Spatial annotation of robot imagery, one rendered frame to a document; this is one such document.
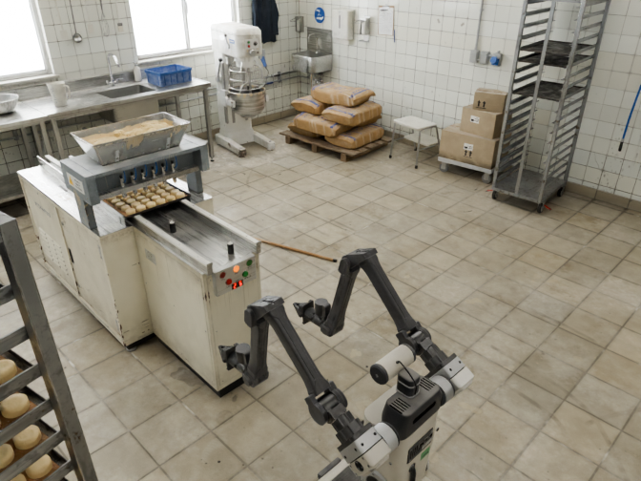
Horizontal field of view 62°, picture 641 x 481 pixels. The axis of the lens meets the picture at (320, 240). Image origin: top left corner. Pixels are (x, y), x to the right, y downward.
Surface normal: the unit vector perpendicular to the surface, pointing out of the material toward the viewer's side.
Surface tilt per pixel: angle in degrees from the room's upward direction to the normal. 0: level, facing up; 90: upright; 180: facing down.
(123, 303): 90
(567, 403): 0
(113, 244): 90
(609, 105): 90
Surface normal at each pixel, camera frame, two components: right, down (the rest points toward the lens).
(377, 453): 0.35, -0.58
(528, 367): 0.00, -0.87
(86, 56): 0.71, 0.35
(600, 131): -0.71, 0.35
